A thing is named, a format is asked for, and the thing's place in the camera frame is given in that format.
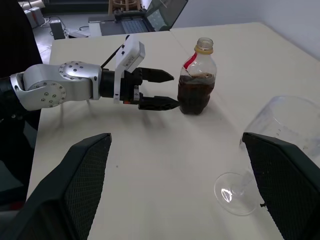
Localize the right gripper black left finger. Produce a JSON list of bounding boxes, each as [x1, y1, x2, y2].
[[0, 132, 113, 240]]

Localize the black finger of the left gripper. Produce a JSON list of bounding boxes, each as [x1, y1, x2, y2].
[[138, 94, 181, 111], [143, 67, 175, 84]]

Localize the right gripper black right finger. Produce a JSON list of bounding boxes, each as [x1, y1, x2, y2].
[[241, 132, 320, 240]]

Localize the plastic cola bottle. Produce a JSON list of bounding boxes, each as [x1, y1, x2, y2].
[[177, 37, 218, 116]]

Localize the clear plastic wine glass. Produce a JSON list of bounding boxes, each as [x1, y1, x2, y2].
[[214, 95, 320, 216]]

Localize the open dark laptop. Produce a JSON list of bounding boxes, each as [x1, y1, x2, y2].
[[99, 0, 189, 36]]

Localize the white box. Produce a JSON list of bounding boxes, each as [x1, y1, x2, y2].
[[88, 21, 102, 38]]

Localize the wooden rack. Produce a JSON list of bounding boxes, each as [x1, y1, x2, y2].
[[108, 0, 142, 12]]

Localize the grey box device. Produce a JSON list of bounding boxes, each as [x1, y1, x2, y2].
[[49, 20, 66, 40]]

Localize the white storage boxes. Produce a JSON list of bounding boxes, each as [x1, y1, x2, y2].
[[24, 6, 45, 27]]

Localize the dark robot torso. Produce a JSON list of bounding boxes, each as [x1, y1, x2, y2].
[[0, 0, 44, 201]]

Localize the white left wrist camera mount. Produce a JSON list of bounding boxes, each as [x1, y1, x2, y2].
[[112, 34, 146, 105]]

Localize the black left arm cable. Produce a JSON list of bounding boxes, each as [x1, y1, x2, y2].
[[100, 37, 131, 69]]

